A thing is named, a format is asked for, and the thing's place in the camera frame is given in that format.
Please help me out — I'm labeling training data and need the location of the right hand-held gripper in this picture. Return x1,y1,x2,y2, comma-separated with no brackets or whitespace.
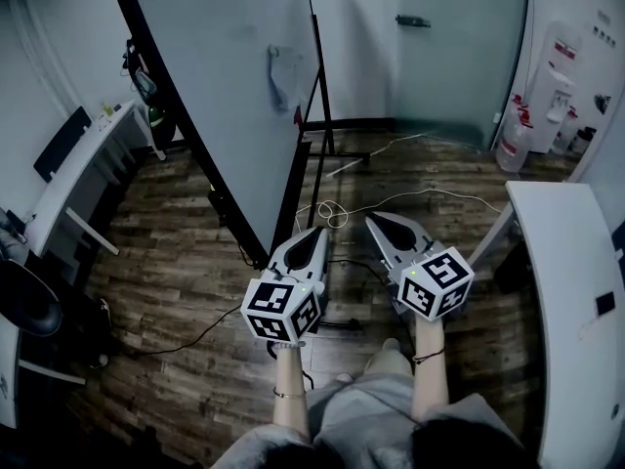
365,211,476,322

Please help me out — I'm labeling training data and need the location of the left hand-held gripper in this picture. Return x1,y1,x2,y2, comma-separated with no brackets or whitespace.
240,227,330,360

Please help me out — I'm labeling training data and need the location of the white printed paper sheet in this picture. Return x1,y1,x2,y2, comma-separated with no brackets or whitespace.
267,43,307,113

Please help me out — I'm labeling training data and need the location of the white whiteboard with black frame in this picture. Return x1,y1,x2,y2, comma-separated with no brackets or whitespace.
105,0,327,270

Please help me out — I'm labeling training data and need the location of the person's right forearm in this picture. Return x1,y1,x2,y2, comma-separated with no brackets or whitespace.
410,315,451,423

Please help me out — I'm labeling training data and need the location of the person's left forearm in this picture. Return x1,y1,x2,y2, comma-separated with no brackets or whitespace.
271,342,313,440

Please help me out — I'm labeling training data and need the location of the black metal board stand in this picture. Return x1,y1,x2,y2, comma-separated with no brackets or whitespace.
296,14,372,227

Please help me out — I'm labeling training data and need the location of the person's leg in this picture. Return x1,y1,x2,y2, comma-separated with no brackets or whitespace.
362,349,414,378

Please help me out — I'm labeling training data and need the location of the large clear water jug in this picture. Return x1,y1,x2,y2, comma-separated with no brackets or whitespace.
494,108,534,174

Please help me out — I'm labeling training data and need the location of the person's grey top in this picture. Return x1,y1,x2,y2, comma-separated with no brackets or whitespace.
209,372,529,469

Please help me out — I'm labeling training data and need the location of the frosted glass door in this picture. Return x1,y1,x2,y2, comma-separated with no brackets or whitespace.
396,0,532,151

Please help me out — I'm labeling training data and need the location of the white curved-edge desk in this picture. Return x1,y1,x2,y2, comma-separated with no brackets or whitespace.
467,180,625,469

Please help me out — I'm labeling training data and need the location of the white water dispenser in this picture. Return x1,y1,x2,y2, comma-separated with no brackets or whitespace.
523,19,585,155

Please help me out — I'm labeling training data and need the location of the white desk with slat legs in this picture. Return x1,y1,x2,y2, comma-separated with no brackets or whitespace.
27,99,168,258

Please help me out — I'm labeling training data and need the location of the flat black panel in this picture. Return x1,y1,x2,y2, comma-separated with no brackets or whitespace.
32,106,94,184

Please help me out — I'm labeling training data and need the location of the black office chair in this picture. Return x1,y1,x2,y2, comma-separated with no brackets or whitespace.
0,258,64,337

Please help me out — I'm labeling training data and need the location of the long white looped cable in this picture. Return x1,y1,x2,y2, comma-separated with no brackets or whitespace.
294,188,504,232

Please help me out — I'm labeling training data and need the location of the straight white floor cable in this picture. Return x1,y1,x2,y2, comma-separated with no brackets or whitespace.
325,131,483,180

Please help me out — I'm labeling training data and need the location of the thin black floor cable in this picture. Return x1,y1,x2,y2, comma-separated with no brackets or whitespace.
121,304,244,357

